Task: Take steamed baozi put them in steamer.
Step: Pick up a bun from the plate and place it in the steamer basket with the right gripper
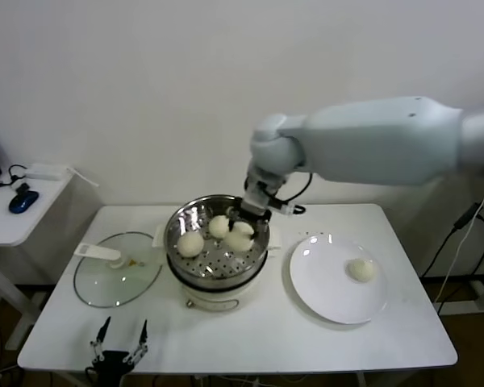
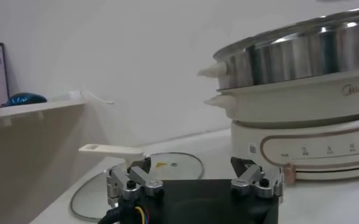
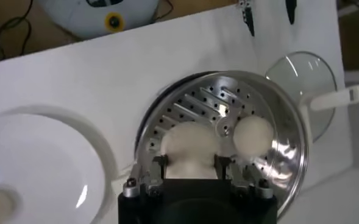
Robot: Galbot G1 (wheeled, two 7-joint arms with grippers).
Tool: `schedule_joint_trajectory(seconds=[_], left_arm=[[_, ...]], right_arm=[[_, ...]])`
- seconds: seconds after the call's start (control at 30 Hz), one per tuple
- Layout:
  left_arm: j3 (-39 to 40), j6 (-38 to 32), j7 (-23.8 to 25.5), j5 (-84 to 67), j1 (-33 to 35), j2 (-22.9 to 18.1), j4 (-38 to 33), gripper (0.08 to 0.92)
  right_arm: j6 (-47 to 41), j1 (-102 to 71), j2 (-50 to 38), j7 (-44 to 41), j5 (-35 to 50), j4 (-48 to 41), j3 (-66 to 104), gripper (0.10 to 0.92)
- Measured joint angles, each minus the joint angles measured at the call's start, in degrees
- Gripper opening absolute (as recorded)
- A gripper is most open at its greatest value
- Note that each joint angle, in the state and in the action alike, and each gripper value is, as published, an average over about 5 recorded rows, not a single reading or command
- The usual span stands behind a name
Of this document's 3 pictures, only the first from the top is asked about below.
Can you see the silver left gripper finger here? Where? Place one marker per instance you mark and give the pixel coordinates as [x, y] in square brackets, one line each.
[142, 339]
[101, 336]

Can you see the white round plate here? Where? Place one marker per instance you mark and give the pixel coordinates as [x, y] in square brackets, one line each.
[326, 282]

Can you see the white side table with laptop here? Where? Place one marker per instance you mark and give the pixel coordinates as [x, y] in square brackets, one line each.
[8, 225]

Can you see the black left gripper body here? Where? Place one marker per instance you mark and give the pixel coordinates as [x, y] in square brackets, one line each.
[111, 360]

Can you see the white steamed baozi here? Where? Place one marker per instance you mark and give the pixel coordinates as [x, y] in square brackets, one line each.
[218, 226]
[190, 244]
[239, 238]
[362, 270]

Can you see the white power adapter box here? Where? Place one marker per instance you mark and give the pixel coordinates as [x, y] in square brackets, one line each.
[44, 171]

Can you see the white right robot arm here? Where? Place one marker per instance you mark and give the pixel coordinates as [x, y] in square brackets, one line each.
[387, 141]

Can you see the stainless steel steamer basket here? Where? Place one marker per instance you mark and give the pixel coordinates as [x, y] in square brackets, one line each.
[209, 262]

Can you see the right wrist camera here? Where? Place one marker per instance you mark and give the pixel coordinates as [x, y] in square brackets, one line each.
[284, 207]

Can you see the blue computer mouse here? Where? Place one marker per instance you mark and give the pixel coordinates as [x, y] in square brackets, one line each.
[23, 201]

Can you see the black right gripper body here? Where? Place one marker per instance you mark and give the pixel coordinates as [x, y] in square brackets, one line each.
[258, 199]

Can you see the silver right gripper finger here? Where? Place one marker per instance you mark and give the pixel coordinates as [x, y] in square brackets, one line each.
[231, 221]
[260, 230]

